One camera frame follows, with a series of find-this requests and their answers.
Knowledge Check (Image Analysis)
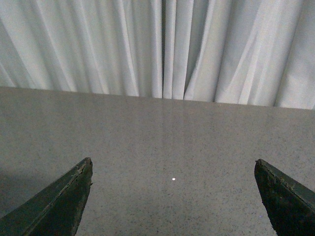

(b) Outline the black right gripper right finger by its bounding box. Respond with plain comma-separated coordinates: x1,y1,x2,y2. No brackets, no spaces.
254,159,315,236

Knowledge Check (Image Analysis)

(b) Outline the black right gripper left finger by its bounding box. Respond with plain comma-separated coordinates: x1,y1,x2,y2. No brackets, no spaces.
0,157,93,236

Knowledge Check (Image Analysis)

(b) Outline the white pleated curtain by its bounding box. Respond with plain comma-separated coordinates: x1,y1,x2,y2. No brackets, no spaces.
0,0,315,109

